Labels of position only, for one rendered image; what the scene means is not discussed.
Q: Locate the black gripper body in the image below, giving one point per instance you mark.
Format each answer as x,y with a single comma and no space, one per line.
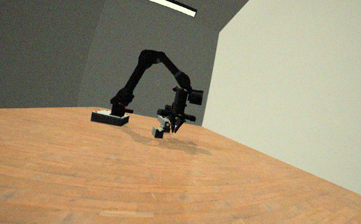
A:
178,108

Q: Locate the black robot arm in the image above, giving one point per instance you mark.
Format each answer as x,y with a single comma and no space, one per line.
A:
146,59

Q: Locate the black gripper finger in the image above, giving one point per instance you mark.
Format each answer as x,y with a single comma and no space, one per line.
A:
178,123
173,123

